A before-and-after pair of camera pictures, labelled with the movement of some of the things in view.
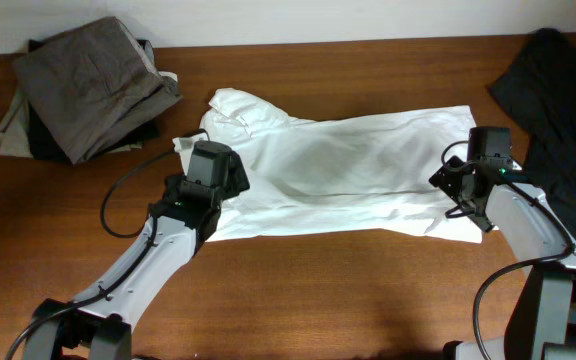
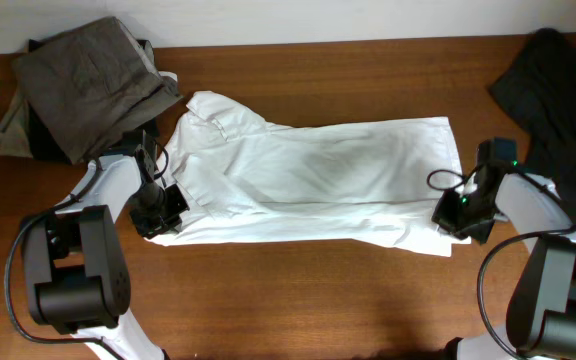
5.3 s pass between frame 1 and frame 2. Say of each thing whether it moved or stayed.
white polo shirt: moved
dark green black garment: stayed
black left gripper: moved
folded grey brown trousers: stayed
